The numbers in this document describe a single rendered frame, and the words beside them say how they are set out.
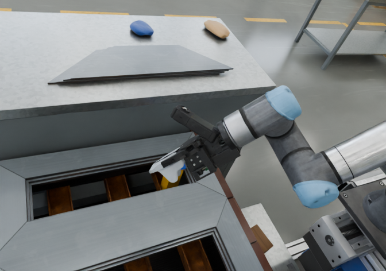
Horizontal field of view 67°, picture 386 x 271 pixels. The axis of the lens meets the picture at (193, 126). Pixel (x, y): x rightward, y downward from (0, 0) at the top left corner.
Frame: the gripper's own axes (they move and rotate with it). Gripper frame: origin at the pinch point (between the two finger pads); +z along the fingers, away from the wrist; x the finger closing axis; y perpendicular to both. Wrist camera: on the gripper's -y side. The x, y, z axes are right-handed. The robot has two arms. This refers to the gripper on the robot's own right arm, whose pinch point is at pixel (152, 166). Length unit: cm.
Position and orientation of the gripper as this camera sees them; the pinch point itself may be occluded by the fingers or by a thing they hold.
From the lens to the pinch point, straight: 70.5
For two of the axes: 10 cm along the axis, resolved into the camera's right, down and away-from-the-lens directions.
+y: 5.3, 8.4, 1.0
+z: -8.4, 4.9, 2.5
